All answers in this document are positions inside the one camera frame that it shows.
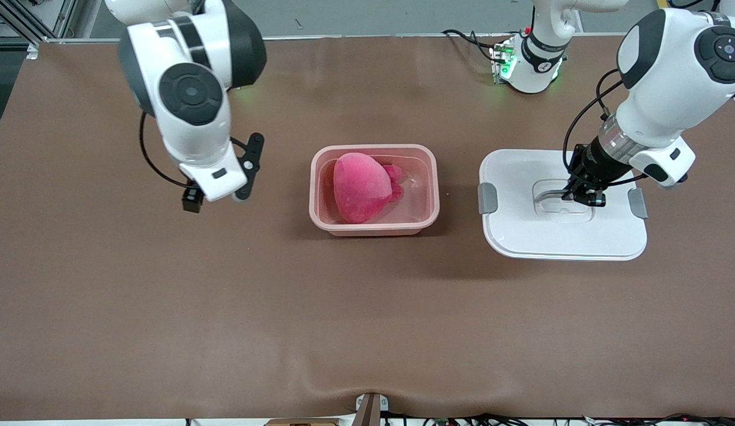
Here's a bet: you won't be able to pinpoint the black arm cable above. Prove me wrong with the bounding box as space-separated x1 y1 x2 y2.
562 68 649 187
138 111 194 190

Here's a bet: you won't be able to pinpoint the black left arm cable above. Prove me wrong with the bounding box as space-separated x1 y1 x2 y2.
562 68 649 187

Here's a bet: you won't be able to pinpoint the brown table mat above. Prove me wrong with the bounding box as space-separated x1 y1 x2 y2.
0 34 735 422

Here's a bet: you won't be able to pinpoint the pink plastic box base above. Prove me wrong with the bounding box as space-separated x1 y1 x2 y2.
309 144 440 237

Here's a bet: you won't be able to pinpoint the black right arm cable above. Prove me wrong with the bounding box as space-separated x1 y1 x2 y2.
138 111 194 190

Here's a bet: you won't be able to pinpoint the silver table edge rail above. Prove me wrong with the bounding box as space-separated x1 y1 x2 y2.
27 33 634 46

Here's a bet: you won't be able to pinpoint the white box lid grey clips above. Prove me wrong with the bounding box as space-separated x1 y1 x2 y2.
478 148 649 262

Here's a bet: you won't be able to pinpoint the pink plush toy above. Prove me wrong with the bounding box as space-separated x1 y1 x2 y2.
333 152 405 224

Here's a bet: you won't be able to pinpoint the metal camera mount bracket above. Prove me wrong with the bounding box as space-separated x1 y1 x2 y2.
354 392 389 426

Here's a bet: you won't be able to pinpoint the aluminium frame with black struts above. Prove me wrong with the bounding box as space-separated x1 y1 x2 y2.
0 0 78 60

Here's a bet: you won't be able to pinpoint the black base power cables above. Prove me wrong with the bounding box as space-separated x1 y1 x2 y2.
441 28 504 63

